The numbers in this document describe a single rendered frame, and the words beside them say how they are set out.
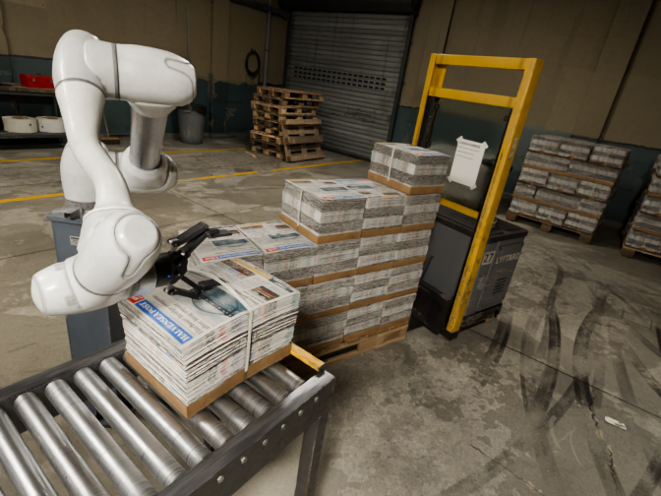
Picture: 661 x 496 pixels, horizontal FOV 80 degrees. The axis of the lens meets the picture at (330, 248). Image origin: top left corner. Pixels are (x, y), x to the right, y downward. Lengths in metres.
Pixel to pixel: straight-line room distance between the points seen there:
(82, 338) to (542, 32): 7.82
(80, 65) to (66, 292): 0.55
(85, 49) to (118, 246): 0.61
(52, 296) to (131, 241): 0.21
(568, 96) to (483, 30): 1.94
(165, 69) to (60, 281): 0.59
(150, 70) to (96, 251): 0.57
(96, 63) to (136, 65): 0.08
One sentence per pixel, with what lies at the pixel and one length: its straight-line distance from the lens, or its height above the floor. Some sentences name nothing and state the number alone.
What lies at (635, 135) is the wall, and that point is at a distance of 7.99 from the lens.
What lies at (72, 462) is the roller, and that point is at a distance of 1.07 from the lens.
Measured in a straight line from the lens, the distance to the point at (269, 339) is 1.14.
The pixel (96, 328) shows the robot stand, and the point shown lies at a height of 0.52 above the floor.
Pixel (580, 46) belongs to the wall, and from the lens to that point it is 8.15.
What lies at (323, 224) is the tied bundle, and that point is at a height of 0.94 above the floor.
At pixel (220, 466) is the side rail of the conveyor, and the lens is 1.00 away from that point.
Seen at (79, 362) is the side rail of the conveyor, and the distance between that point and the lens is 1.30.
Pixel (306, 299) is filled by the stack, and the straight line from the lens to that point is 2.09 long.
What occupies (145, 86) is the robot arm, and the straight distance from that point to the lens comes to 1.15.
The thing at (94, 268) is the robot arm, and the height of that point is 1.26.
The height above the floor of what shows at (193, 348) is 1.01.
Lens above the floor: 1.59
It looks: 23 degrees down
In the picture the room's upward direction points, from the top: 9 degrees clockwise
